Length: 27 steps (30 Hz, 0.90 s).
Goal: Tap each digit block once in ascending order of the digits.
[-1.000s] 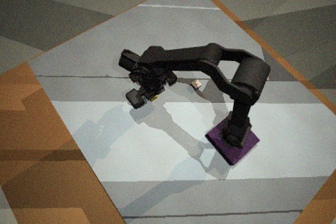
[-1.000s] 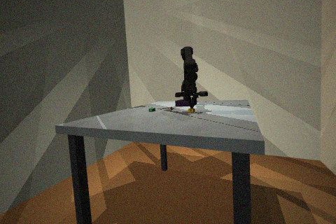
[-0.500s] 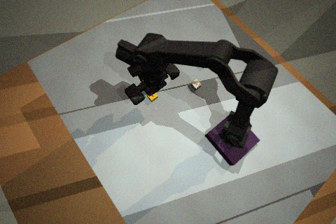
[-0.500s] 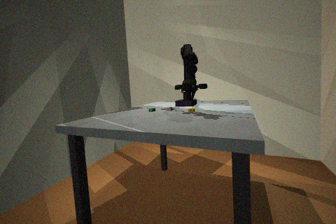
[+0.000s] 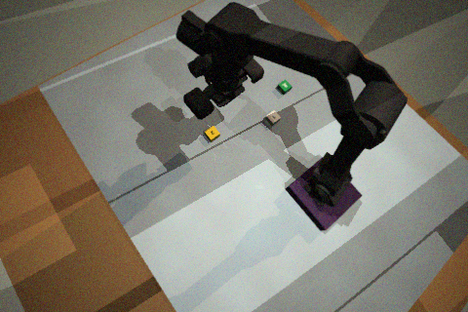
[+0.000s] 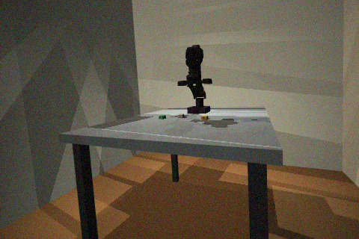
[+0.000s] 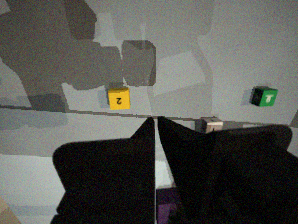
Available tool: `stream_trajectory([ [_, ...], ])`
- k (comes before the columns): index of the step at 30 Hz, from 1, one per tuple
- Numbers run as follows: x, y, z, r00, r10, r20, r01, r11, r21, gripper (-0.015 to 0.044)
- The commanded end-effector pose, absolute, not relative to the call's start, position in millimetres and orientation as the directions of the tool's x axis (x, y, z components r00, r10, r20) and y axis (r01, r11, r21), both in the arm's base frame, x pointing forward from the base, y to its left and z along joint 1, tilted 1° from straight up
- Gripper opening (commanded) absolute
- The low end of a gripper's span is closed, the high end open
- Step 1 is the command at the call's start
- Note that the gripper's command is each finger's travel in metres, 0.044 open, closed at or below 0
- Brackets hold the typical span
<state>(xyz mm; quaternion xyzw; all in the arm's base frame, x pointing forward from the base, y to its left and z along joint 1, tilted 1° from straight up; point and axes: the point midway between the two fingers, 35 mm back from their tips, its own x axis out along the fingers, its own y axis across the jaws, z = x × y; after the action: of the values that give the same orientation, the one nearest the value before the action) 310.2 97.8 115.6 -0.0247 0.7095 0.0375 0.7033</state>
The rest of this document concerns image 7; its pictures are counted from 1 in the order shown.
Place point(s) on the yellow block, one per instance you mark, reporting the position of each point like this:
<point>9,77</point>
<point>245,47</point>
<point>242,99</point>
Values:
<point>119,98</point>

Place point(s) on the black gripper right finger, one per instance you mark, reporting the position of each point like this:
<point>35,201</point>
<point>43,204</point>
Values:
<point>194,158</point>

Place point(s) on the small beige block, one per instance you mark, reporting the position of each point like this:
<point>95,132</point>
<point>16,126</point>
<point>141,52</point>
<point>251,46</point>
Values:
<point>211,124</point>

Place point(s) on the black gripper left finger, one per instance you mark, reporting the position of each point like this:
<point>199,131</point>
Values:
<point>111,160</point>

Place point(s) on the green block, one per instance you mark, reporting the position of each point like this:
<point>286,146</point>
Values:
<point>264,96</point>

